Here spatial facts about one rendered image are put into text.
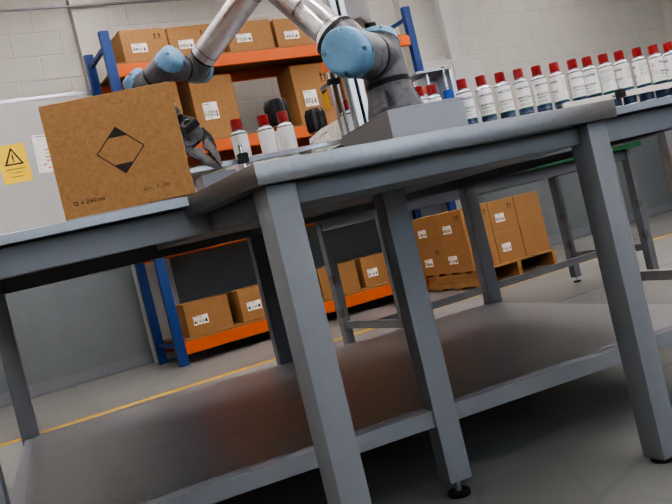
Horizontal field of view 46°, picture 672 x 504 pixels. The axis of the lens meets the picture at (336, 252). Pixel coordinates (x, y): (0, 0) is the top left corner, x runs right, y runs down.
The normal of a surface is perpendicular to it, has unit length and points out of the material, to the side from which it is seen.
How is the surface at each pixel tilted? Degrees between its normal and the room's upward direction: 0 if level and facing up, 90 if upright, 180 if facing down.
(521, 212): 90
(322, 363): 90
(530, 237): 90
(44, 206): 90
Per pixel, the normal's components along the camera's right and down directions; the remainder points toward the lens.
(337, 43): -0.40, 0.22
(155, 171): 0.17, -0.02
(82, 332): 0.47, -0.09
